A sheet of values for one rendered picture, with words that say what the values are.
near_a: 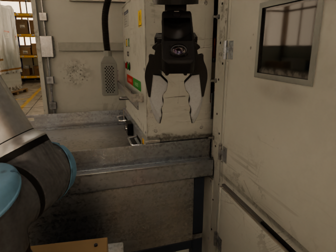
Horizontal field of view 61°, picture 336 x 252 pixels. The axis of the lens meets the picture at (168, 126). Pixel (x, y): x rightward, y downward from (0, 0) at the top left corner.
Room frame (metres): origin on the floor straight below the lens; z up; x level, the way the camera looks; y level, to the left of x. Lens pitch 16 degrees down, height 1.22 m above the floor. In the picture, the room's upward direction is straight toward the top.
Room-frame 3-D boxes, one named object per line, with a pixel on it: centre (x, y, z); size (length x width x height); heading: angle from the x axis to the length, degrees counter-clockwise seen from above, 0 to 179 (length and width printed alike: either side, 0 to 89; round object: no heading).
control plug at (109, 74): (1.31, 0.27, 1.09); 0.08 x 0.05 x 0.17; 106
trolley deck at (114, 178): (1.10, 0.26, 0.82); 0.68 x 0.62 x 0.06; 106
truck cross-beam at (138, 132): (1.14, 0.13, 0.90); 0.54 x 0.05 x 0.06; 16
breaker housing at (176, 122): (1.20, -0.11, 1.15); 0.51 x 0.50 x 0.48; 106
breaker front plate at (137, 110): (1.13, 0.14, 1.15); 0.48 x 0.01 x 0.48; 16
